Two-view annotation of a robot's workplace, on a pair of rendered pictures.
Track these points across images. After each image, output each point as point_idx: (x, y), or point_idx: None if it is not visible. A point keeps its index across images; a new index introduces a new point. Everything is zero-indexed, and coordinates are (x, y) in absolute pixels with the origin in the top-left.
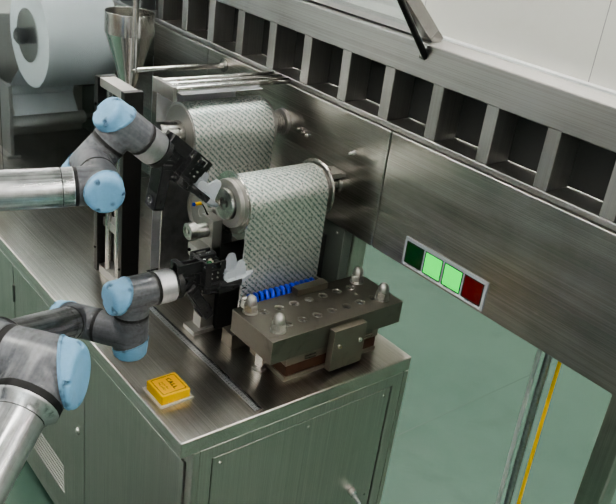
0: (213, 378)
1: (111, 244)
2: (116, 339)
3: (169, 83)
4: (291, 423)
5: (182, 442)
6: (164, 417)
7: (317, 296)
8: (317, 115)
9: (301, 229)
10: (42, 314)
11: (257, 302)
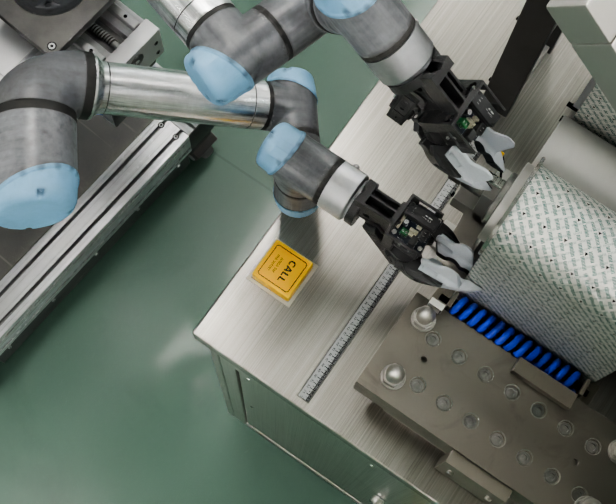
0: (342, 314)
1: (556, 31)
2: (273, 176)
3: None
4: (343, 444)
5: (195, 332)
6: (232, 290)
7: (529, 402)
8: None
9: (582, 331)
10: (188, 89)
11: (456, 319)
